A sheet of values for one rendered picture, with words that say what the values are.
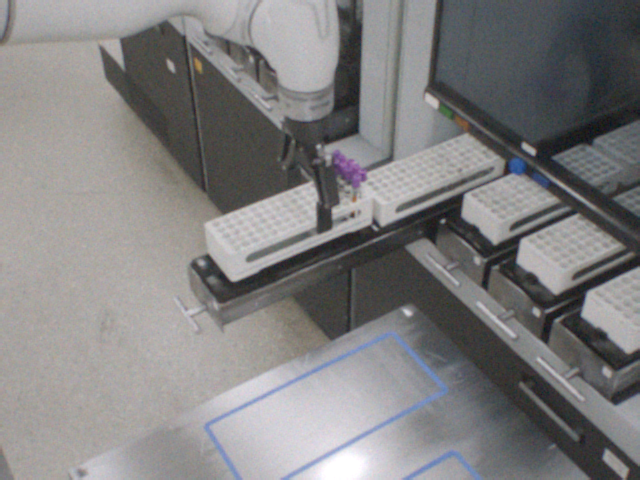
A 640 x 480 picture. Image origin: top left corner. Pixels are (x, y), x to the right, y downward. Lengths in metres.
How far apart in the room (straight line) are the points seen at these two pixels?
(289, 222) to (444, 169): 0.36
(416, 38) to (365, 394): 0.72
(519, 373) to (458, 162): 0.42
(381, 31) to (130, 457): 0.97
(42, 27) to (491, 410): 0.80
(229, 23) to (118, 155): 1.92
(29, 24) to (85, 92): 2.59
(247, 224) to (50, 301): 1.33
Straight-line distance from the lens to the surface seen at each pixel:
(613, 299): 1.49
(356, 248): 1.59
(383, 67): 1.84
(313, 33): 1.32
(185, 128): 2.83
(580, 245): 1.57
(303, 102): 1.38
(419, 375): 1.37
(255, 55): 2.18
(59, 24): 1.12
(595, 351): 1.48
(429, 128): 1.77
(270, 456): 1.28
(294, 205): 1.55
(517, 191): 1.67
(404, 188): 1.64
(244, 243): 1.49
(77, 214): 3.05
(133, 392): 2.45
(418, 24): 1.70
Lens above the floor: 1.87
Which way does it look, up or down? 42 degrees down
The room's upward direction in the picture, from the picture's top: 1 degrees counter-clockwise
